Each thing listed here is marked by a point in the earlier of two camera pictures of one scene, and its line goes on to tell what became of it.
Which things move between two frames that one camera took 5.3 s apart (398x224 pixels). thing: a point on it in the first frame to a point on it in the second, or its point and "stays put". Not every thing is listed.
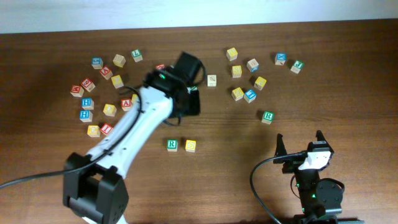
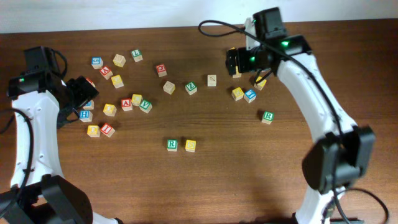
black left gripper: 195,109 to 85,91
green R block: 172,145 stays put
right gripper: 290,165 to 243,66
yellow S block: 190,145 stays put
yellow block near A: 117,81 stays put
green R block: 268,117 stays put
